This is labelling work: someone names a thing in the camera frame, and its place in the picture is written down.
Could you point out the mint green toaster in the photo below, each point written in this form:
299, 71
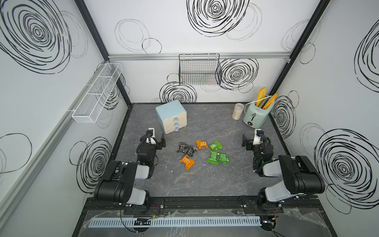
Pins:
255, 116

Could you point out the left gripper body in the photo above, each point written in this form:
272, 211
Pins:
158, 142

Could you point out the orange cookie pack front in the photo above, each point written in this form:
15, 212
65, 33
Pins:
187, 161

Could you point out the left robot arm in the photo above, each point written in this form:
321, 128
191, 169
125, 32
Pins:
117, 183

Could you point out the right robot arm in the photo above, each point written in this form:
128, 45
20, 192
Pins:
299, 176

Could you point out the green cookie pack right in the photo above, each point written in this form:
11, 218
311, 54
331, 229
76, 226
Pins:
223, 158

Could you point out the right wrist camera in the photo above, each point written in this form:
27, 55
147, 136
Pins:
259, 133

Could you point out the light blue drawer cabinet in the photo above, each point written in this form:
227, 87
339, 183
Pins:
172, 116

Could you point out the clear jar with grains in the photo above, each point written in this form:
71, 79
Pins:
237, 112

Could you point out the yellow toast slice right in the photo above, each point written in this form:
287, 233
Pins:
269, 102

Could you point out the orange cookie pack back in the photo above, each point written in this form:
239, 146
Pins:
201, 144

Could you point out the yellow toast slice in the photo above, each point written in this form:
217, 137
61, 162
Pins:
261, 96
269, 102

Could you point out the yellow toast slice left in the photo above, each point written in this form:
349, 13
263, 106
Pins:
261, 96

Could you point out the green cookie pack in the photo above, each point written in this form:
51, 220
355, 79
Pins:
216, 145
213, 158
223, 158

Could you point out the black cookie pack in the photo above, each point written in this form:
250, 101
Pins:
191, 150
183, 148

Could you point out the black wire wall basket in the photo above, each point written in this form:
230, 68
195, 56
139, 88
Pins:
199, 69

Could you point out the black cookie pack right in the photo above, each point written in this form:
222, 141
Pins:
191, 150

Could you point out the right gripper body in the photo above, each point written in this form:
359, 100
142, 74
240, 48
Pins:
248, 142

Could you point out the white slotted cable duct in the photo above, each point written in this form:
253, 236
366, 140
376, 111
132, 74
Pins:
161, 222

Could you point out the white mesh wall shelf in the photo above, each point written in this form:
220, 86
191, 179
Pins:
100, 89

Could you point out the green cookie pack upper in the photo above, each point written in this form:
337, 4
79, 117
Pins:
216, 145

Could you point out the green cookie pack left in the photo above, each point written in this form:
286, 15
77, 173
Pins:
213, 158

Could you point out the black cookie pack left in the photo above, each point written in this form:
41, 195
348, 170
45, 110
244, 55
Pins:
183, 148

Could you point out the orange cookie pack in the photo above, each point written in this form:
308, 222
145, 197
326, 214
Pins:
201, 144
187, 161

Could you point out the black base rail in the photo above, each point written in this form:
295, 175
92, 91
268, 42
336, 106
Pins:
163, 205

